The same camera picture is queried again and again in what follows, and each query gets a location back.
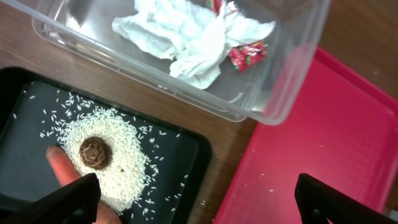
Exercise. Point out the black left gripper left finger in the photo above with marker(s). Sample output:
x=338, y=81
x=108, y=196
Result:
x=82, y=195

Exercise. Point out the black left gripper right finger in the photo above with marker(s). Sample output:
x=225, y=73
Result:
x=318, y=203

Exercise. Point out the orange carrot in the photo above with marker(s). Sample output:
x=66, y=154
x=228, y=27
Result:
x=66, y=174

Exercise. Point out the pile of white rice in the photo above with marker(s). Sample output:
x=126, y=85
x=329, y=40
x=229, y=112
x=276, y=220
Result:
x=124, y=161

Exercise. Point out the brown food ball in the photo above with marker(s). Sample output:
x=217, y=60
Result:
x=95, y=153

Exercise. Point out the red snack wrapper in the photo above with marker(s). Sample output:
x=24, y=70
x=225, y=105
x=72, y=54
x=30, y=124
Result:
x=248, y=54

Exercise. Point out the white napkin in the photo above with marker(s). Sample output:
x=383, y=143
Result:
x=196, y=38

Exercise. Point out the red plastic tray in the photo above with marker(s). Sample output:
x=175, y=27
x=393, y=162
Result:
x=342, y=130

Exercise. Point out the black tray bin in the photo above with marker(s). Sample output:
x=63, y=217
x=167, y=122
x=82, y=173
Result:
x=26, y=175

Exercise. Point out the clear plastic bin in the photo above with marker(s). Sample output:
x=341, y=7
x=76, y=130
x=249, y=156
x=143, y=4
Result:
x=265, y=91

